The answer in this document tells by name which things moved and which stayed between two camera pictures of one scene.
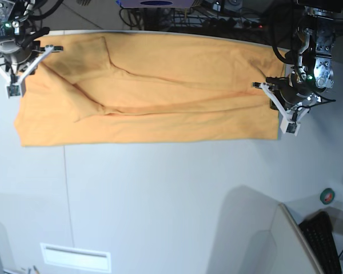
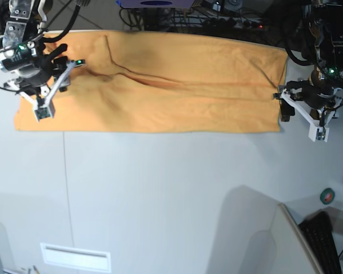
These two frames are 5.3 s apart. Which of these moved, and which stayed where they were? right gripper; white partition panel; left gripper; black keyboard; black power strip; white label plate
Moved: left gripper; right gripper
Stayed: black power strip; black keyboard; white partition panel; white label plate
